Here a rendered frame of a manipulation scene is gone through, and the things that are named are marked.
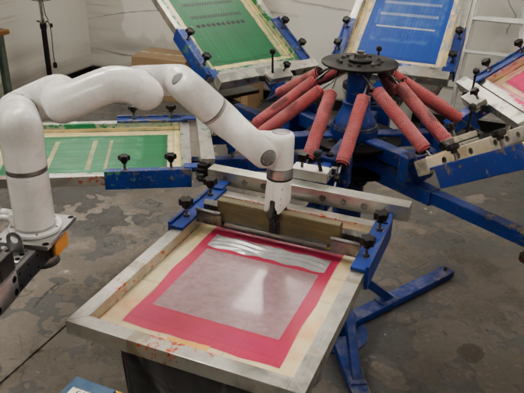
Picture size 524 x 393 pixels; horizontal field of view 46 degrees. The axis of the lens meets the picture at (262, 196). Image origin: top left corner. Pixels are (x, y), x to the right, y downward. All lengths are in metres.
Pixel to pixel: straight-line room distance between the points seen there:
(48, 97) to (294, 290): 0.77
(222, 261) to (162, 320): 0.30
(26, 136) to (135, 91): 0.26
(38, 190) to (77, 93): 0.25
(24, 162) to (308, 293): 0.76
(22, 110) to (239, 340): 0.71
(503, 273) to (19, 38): 4.74
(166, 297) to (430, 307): 1.97
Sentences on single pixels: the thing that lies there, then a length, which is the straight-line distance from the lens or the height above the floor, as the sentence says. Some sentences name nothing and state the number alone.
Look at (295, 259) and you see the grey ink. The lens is 1.77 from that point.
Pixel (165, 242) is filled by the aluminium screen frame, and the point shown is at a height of 0.99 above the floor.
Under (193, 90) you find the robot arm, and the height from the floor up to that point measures 1.45.
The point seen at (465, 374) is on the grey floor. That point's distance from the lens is 2.99.
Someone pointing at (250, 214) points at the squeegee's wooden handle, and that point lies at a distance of 1.84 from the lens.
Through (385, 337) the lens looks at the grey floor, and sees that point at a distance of 3.09.
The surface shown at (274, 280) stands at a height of 0.95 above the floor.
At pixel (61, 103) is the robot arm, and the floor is 1.45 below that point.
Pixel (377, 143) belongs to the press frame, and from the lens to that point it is 2.48.
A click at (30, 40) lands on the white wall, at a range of 6.57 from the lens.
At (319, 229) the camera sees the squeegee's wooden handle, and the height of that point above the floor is 1.03.
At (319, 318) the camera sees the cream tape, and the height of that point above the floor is 0.95.
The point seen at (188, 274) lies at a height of 0.95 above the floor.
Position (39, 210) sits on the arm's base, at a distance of 1.56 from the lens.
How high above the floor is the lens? 1.89
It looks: 26 degrees down
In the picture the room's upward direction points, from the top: 1 degrees clockwise
